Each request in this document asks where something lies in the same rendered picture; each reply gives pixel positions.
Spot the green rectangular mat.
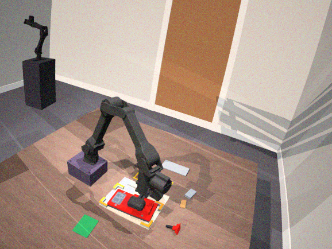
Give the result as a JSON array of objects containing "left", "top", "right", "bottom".
[{"left": 72, "top": 215, "right": 98, "bottom": 238}]

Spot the small orange flat block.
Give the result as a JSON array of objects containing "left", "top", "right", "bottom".
[{"left": 180, "top": 200, "right": 187, "bottom": 208}]

